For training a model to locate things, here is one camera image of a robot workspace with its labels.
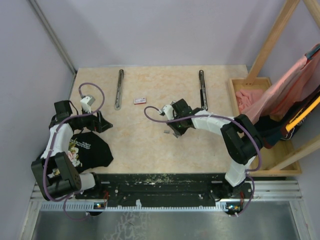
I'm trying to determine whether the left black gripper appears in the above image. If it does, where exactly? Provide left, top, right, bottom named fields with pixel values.
left=73, top=104, right=113, bottom=133

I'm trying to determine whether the black silver stapler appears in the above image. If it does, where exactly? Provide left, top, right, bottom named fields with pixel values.
left=114, top=69, right=125, bottom=111
left=198, top=69, right=208, bottom=111

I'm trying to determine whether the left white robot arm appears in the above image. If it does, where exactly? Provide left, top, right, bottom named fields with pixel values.
left=31, top=100, right=113, bottom=202

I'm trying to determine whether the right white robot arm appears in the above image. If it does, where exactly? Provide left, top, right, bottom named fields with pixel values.
left=161, top=98, right=264, bottom=198

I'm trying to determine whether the black floral t-shirt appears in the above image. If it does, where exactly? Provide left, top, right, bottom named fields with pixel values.
left=34, top=131, right=115, bottom=176

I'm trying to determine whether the red staple box sleeve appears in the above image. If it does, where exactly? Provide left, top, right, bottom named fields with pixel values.
left=133, top=97, right=147, bottom=105

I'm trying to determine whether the wooden tray box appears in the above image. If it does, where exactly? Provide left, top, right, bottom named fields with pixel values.
left=226, top=77, right=302, bottom=177

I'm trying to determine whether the dark navy garment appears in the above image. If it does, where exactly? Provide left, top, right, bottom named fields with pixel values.
left=254, top=92, right=320, bottom=149

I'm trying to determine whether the pink cloth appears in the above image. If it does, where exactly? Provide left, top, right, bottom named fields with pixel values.
left=235, top=44, right=320, bottom=123

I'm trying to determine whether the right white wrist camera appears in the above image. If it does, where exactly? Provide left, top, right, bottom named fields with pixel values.
left=159, top=104, right=174, bottom=120

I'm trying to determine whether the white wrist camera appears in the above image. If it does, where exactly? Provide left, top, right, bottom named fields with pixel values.
left=159, top=104, right=174, bottom=120
left=80, top=95, right=96, bottom=114

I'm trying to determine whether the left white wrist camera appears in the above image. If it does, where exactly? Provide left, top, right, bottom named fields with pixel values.
left=80, top=95, right=96, bottom=114

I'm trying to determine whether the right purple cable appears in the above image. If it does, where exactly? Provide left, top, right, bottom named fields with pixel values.
left=144, top=106, right=263, bottom=217

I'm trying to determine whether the purple cable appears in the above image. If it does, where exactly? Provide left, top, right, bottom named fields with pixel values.
left=41, top=82, right=105, bottom=221
left=144, top=106, right=263, bottom=217

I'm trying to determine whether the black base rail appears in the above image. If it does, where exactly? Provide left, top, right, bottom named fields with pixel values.
left=76, top=173, right=252, bottom=208

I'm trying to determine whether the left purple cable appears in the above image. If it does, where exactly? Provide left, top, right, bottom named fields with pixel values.
left=41, top=82, right=105, bottom=221

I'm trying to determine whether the wooden rack frame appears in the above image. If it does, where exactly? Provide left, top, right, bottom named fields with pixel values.
left=243, top=0, right=320, bottom=171

